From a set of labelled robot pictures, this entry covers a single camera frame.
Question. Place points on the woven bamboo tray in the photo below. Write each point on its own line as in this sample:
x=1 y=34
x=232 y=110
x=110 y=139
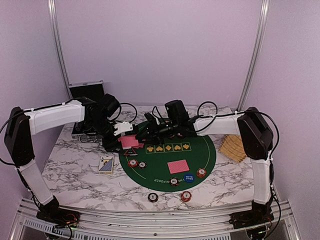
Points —
x=232 y=148

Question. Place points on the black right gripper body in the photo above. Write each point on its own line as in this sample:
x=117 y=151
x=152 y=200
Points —
x=158 y=134

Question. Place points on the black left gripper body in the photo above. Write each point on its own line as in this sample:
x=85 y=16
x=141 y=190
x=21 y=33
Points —
x=107 y=143

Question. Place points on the dealt red card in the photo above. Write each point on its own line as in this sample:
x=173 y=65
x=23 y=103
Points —
x=141 y=145
x=178 y=166

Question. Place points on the left aluminium frame post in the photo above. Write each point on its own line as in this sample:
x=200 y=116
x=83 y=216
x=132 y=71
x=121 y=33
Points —
x=58 y=44

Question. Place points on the red chip stack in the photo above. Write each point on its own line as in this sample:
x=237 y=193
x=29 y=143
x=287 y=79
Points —
x=201 y=172
x=132 y=163
x=186 y=196

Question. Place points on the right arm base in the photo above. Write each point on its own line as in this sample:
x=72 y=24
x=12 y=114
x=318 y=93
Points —
x=249 y=218

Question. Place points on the round green poker mat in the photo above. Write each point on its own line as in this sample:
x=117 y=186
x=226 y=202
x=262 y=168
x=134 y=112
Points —
x=199 y=152

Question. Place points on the blue card box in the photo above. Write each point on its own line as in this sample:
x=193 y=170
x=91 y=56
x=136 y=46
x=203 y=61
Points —
x=106 y=165

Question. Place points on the red backed card deck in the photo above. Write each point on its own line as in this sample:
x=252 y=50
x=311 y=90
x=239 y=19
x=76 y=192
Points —
x=128 y=141

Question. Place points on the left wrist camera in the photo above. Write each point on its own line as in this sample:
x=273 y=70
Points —
x=122 y=127

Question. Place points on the triangular all in button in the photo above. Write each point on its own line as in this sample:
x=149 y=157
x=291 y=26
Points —
x=130 y=152

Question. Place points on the dealt red card front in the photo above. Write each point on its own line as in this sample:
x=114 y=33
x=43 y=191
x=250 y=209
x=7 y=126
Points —
x=178 y=166

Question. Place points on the right aluminium frame post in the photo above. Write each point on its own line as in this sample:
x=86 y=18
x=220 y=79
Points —
x=258 y=43

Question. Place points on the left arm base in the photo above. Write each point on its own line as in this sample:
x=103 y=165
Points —
x=60 y=217

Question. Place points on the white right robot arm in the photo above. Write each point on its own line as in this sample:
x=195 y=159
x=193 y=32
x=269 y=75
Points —
x=256 y=136

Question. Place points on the aluminium frame post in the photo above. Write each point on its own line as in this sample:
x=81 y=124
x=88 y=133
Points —
x=258 y=43
x=58 y=44

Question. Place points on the dark chip stack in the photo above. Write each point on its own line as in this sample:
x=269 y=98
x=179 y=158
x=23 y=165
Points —
x=174 y=181
x=152 y=197

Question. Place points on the dark hundred chip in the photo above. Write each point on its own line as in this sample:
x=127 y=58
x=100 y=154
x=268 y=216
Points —
x=142 y=165

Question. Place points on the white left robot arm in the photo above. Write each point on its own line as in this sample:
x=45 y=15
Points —
x=23 y=124

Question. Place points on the front aluminium rail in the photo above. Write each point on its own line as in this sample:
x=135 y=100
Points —
x=194 y=224

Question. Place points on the red chip stack front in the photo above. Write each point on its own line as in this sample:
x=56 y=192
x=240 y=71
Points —
x=186 y=196

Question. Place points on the blue small blind button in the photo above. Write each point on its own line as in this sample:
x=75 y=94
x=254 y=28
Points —
x=189 y=178

